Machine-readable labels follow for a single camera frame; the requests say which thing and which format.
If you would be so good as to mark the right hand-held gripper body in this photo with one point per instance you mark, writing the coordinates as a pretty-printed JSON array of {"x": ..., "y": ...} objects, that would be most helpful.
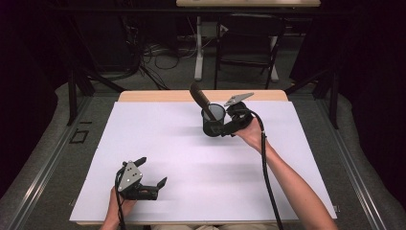
[{"x": 239, "y": 119}]

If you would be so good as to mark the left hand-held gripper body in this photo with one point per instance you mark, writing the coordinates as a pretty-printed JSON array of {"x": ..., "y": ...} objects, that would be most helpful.
[{"x": 130, "y": 175}]

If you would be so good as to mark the black mesh pen cup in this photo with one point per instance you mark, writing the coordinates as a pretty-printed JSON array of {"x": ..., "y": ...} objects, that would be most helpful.
[{"x": 209, "y": 129}]

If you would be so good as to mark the person's right hand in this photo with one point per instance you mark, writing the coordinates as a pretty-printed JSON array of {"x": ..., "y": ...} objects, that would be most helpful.
[{"x": 253, "y": 134}]

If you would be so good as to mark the person's left hand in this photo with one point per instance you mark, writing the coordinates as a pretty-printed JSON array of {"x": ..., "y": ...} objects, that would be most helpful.
[{"x": 118, "y": 206}]

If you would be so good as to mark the black chair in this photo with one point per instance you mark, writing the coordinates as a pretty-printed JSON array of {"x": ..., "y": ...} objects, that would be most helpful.
[{"x": 249, "y": 41}]

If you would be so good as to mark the black metal stand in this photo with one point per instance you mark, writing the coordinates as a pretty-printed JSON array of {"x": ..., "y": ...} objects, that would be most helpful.
[
  {"x": 325, "y": 86},
  {"x": 79, "y": 83}
]

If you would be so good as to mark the white desk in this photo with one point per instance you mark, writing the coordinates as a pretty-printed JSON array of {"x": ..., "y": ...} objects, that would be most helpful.
[{"x": 249, "y": 3}]

